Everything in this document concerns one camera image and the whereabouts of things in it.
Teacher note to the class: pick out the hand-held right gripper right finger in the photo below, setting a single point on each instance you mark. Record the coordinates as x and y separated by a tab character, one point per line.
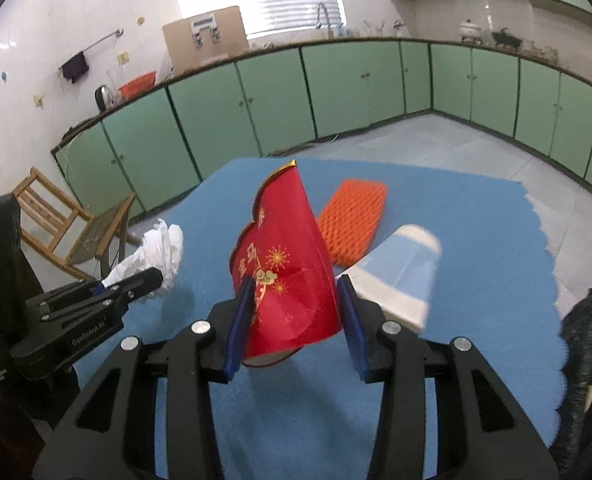
350	325

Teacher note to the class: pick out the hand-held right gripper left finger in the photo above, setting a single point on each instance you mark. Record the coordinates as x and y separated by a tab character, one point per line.
240	325

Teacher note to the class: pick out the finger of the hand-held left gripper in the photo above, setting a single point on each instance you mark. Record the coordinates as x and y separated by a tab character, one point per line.
136	285
73	290

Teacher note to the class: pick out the white paper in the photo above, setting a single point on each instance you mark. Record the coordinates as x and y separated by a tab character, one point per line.
156	255

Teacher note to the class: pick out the red paper cup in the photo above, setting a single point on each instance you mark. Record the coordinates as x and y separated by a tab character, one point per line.
286	270

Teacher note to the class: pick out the wooden chair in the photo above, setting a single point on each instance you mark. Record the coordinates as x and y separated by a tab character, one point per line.
96	230

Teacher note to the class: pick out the blue white paper cup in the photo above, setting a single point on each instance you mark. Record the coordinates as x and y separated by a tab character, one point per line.
401	270

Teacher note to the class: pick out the orange foam net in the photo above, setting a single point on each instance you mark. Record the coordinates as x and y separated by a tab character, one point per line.
351	220

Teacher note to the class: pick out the blue foam mat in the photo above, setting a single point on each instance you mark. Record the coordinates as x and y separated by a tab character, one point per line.
451	220

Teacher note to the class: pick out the metal kettle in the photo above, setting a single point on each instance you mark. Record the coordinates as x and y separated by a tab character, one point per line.
103	99

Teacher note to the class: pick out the orange plastic basin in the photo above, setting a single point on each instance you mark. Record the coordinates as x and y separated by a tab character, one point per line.
137	85

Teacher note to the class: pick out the dark purple cloth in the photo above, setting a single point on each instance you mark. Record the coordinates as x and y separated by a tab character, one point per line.
75	67

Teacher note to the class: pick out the green lower kitchen cabinets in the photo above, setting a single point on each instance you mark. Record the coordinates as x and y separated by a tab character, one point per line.
326	95

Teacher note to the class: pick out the cardboard box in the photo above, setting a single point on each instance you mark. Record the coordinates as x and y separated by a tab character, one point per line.
206	40

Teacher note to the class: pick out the metal faucet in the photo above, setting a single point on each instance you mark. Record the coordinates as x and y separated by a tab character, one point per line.
323	17

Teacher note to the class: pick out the white pot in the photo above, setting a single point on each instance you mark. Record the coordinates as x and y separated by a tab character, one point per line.
470	31

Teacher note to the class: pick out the black wok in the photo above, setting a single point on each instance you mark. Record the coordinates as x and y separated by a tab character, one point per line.
505	39

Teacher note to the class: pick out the metal towel rail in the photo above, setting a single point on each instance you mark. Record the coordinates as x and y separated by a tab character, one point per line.
96	45

